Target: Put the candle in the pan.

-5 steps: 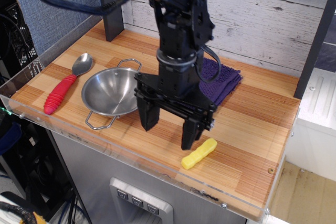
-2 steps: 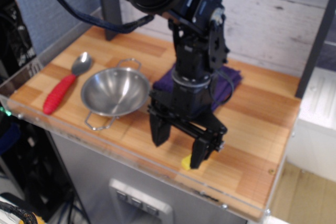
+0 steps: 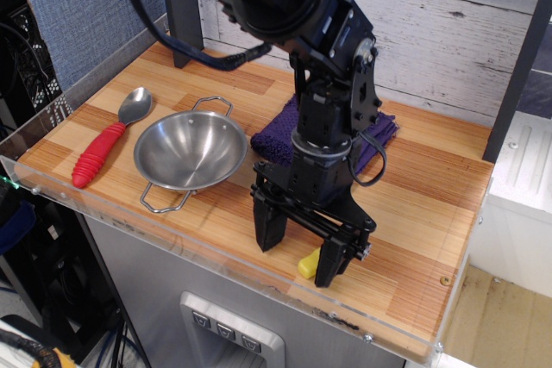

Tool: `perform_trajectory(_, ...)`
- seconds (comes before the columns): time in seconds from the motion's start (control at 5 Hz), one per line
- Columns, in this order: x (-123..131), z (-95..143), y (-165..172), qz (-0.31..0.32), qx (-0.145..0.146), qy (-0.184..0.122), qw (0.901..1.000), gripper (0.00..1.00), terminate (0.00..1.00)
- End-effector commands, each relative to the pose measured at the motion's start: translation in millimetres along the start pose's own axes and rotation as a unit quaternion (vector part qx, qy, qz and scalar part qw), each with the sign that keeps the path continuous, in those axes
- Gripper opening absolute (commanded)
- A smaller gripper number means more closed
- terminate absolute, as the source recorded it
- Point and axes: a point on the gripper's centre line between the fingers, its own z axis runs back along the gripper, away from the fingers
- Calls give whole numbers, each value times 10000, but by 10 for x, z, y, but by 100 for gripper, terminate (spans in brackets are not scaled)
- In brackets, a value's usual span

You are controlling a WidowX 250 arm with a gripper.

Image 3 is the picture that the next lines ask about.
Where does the clear acrylic guard rail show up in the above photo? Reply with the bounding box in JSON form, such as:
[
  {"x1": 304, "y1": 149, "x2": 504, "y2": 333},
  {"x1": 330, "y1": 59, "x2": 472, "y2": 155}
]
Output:
[{"x1": 0, "y1": 12, "x2": 471, "y2": 365}]

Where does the white appliance side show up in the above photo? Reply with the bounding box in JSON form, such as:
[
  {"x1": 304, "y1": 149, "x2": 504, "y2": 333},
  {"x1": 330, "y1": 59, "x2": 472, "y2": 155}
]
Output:
[{"x1": 468, "y1": 112, "x2": 551, "y2": 296}]

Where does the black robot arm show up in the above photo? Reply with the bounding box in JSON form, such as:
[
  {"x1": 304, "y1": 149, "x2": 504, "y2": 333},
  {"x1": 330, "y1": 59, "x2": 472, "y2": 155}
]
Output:
[{"x1": 220, "y1": 0, "x2": 381, "y2": 288}]

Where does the purple folded towel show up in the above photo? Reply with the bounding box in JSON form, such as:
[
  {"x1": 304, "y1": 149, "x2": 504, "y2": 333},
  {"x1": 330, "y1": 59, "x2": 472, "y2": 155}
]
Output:
[{"x1": 250, "y1": 96, "x2": 398, "y2": 167}]

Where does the blue braided robot cable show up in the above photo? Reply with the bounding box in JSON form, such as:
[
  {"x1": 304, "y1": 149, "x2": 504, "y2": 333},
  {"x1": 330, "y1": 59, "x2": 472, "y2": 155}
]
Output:
[{"x1": 116, "y1": 0, "x2": 273, "y2": 72}]

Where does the dark grey right post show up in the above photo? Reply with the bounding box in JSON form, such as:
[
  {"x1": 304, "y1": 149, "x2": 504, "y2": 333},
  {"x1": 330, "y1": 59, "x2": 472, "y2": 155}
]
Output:
[{"x1": 482, "y1": 0, "x2": 551, "y2": 163}]

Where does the yellow toy squash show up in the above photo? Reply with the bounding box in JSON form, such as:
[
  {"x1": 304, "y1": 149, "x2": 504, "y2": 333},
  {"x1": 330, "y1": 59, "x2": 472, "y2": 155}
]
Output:
[{"x1": 297, "y1": 247, "x2": 321, "y2": 279}]

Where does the steel colander bowl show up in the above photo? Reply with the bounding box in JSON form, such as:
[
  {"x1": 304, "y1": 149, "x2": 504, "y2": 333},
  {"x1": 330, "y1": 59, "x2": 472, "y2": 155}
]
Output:
[{"x1": 134, "y1": 96, "x2": 248, "y2": 214}]

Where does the silver dispenser button panel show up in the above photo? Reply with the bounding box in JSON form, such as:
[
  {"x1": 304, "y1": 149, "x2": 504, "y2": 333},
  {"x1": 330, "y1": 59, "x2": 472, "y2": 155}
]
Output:
[{"x1": 179, "y1": 291, "x2": 285, "y2": 367}]

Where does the red handled metal spoon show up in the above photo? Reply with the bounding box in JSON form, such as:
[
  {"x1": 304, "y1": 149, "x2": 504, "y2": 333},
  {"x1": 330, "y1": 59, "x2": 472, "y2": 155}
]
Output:
[{"x1": 72, "y1": 87, "x2": 153, "y2": 188}]

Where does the stainless steel cabinet front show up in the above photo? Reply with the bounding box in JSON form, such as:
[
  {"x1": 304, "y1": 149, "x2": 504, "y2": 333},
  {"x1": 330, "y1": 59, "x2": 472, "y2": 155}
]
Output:
[{"x1": 87, "y1": 219, "x2": 405, "y2": 367}]

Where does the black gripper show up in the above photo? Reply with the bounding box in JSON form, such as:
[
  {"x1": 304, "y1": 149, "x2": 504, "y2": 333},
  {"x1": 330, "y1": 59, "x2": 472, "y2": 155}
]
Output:
[{"x1": 251, "y1": 131, "x2": 378, "y2": 288}]

